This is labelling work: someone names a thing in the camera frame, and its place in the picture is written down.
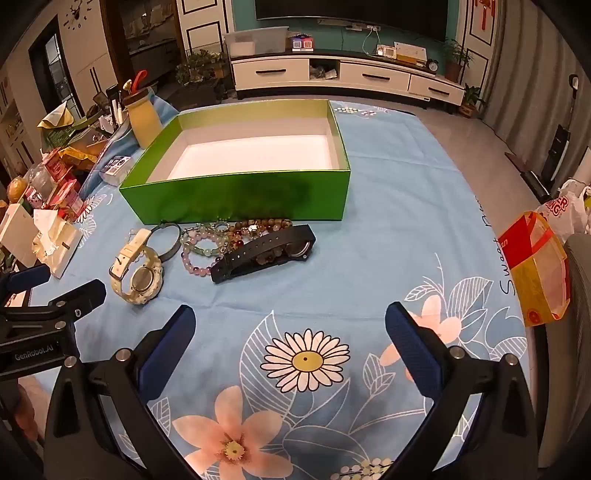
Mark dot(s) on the white plastic bag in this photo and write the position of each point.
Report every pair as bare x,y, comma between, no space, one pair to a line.
563,207

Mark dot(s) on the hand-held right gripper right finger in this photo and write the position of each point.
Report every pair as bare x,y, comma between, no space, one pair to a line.
415,350

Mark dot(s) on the black wall clock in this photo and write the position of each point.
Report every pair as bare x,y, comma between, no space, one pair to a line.
76,13

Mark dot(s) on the clear toothpick box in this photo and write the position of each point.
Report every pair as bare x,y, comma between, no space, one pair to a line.
115,169

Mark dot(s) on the white television cabinet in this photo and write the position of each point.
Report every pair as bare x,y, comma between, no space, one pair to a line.
277,71

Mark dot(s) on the red and yellow plastic bag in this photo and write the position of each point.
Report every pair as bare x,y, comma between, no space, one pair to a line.
535,272

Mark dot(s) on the cluster of green plants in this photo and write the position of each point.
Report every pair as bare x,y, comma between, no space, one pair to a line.
198,64

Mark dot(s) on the yellow bottle with brown lid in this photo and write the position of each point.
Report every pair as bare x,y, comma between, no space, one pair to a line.
143,122

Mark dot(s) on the clear storage bin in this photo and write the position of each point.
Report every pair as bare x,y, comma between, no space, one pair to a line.
256,41

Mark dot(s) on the red snack packet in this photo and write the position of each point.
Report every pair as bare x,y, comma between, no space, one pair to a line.
69,198

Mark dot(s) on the white tissue box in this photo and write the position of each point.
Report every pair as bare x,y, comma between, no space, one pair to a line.
55,244

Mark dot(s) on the yellow and white box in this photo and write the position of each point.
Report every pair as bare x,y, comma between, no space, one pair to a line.
411,53

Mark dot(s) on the thin black bangle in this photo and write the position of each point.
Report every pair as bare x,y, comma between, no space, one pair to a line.
179,240

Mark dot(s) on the person's left hand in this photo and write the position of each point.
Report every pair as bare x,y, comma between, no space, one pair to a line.
25,415

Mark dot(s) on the small potted plant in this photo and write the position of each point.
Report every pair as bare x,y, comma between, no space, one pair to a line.
471,99

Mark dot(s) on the black television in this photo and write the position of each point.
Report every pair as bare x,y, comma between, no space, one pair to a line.
351,11

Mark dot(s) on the black planter box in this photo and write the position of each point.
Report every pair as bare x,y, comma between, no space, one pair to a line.
198,97

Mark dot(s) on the tall potted plant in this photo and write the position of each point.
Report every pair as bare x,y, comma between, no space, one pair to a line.
455,57

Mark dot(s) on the small white device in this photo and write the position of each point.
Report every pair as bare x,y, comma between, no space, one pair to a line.
387,51

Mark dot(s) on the white wrist watch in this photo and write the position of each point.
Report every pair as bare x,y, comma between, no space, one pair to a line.
138,281

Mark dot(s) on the black alarm clock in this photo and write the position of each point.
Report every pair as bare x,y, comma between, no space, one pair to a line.
432,66

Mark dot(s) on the white power strip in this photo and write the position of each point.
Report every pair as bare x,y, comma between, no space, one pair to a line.
362,28

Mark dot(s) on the green cardboard box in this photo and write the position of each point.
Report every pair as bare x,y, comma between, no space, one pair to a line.
231,198

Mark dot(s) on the blue floral tablecloth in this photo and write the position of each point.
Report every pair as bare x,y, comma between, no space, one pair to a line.
369,258

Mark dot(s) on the red knot wall ornament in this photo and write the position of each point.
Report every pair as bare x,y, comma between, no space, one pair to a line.
485,11

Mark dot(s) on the upright vacuum cleaner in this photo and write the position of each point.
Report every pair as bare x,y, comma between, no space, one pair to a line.
561,143

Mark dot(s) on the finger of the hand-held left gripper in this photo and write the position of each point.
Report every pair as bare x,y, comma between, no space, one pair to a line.
28,277
81,295

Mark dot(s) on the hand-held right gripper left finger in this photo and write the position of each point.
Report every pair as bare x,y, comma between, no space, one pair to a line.
171,348

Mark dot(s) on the grey curtain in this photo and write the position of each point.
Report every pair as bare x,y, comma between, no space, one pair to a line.
521,83

